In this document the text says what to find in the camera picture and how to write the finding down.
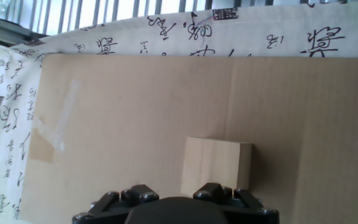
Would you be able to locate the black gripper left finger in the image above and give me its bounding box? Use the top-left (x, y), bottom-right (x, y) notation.
top-left (71, 184), bottom-right (160, 224)

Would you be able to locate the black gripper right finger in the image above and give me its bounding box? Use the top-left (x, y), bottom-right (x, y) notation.
top-left (192, 182), bottom-right (280, 224)

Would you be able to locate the light wooden block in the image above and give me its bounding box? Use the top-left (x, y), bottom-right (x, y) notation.
top-left (180, 136), bottom-right (253, 198)

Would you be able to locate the clear tape strip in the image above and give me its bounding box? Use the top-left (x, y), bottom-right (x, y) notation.
top-left (32, 79), bottom-right (83, 153)

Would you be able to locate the brown cardboard sheet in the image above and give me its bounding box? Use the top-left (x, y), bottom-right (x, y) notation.
top-left (19, 53), bottom-right (358, 224)

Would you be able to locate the cream calligraphy print cloth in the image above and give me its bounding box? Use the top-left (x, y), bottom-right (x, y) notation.
top-left (0, 1), bottom-right (358, 224)

